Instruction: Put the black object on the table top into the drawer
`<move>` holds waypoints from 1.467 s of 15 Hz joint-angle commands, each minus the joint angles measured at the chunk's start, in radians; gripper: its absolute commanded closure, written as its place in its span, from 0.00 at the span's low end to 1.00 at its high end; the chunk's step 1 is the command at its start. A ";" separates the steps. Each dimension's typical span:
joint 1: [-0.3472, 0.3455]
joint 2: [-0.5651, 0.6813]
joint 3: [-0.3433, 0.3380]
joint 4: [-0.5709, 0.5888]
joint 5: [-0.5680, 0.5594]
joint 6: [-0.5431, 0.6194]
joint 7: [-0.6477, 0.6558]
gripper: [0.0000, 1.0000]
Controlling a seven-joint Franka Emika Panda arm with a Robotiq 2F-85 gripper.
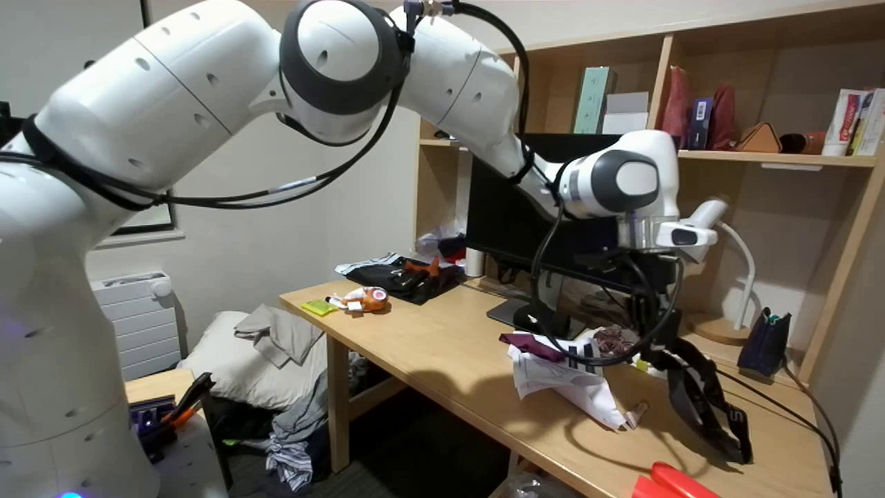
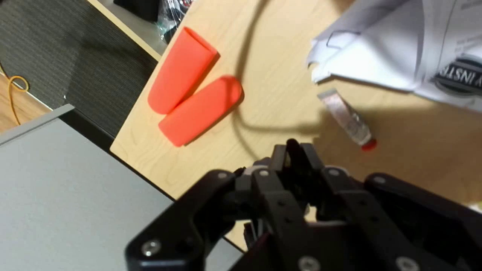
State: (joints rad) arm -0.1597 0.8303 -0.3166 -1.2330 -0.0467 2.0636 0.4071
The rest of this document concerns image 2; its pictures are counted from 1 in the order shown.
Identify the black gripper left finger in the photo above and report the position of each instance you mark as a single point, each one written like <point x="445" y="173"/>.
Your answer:
<point x="201" y="215"/>

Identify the white paper sheets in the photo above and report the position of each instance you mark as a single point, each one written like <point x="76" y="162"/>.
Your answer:
<point x="401" y="45"/>

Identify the black cloth bag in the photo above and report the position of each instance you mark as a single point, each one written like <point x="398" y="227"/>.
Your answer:
<point x="138" y="7"/>

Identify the clear plastic bag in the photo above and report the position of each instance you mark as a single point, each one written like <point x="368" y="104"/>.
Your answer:
<point x="174" y="16"/>

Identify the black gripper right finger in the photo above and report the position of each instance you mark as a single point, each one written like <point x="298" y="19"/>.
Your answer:
<point x="392" y="220"/>

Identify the clear stick with red cap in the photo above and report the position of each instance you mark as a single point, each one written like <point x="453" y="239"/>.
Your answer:
<point x="347" y="117"/>

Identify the orange foam block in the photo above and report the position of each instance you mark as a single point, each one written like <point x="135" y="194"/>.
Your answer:
<point x="182" y="69"/>
<point x="201" y="113"/>

